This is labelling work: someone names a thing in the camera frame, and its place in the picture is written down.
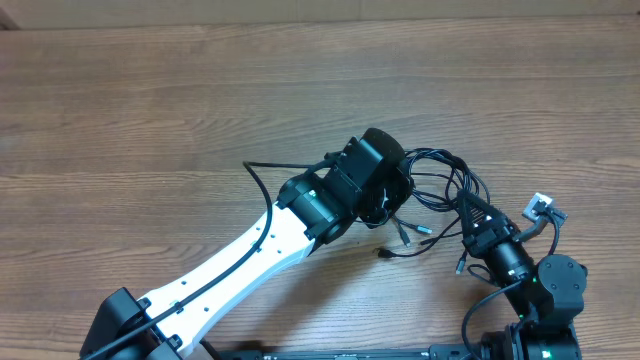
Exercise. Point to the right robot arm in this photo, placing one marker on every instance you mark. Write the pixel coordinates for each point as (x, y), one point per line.
(544, 288)

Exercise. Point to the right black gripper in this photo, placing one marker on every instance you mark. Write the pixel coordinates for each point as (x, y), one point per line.
(494, 228)

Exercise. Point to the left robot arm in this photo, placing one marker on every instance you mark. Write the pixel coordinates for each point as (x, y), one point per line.
(367, 181)

